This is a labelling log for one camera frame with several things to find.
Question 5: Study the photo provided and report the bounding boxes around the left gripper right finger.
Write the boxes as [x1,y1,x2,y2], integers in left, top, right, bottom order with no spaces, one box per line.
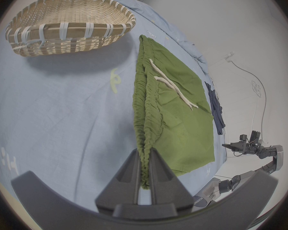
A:
[149,148,195,211]

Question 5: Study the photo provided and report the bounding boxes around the round woven basket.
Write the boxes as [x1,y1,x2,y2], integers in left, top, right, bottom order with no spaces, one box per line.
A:
[5,0,137,57]

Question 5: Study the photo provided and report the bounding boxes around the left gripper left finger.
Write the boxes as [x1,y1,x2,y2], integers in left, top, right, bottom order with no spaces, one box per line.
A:
[95,149,141,213]

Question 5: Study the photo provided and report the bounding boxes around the green shorts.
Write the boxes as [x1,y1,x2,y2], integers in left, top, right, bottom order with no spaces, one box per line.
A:
[132,35,216,190]

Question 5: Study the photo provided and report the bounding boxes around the bed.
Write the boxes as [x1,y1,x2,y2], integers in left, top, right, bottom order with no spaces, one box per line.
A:
[0,0,270,202]

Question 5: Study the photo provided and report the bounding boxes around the dark blue garment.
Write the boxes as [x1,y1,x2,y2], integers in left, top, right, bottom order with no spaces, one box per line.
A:
[204,81,226,136]

